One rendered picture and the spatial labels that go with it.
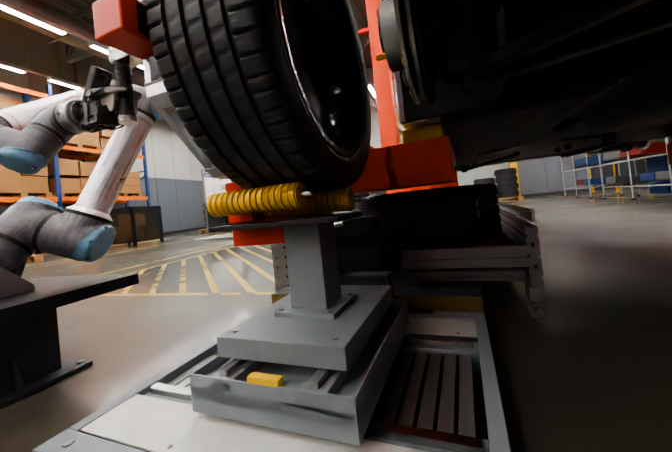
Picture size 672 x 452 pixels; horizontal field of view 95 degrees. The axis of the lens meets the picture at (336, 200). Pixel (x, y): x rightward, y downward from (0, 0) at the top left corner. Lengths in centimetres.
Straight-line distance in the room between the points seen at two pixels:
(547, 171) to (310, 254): 1379
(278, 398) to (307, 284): 25
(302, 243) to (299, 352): 25
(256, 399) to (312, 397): 12
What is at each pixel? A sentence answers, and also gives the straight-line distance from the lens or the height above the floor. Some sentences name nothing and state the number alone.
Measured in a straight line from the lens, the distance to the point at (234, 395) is 72.
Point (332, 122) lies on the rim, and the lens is 103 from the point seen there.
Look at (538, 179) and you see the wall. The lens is 1426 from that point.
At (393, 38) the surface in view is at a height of 81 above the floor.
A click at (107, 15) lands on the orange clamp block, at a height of 85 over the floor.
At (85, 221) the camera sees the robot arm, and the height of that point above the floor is 52.
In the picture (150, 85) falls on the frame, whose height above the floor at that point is 76.
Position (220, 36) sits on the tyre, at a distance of 59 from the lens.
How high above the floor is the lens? 48
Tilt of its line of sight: 1 degrees up
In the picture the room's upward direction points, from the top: 6 degrees counter-clockwise
